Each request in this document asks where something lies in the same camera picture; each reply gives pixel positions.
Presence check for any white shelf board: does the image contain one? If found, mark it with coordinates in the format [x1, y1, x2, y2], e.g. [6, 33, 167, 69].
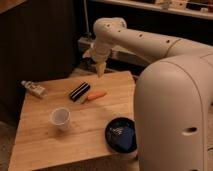
[91, 0, 213, 20]

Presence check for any black bowl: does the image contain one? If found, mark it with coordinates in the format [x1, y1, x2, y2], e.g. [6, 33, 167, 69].
[105, 117, 137, 153]

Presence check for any grey metal beam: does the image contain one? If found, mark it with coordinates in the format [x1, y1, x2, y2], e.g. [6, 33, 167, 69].
[78, 37, 150, 67]

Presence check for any wooden table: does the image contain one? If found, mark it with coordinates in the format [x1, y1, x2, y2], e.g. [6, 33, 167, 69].
[8, 71, 135, 171]

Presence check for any black striped eraser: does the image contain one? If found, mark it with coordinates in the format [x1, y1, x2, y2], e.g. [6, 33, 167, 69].
[69, 82, 90, 102]

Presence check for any blue cloth in bowl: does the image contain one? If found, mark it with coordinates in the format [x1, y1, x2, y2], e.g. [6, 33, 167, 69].
[116, 127, 135, 150]

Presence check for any vertical metal pole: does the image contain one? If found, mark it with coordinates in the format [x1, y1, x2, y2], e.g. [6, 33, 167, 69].
[83, 0, 92, 42]

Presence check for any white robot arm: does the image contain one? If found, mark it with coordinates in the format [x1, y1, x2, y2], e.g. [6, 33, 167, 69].
[90, 18, 213, 171]

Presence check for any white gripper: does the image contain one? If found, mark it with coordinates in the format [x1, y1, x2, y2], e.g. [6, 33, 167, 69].
[82, 39, 111, 77]

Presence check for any orange carrot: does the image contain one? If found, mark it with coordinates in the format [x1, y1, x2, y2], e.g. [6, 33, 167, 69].
[83, 91, 106, 103]

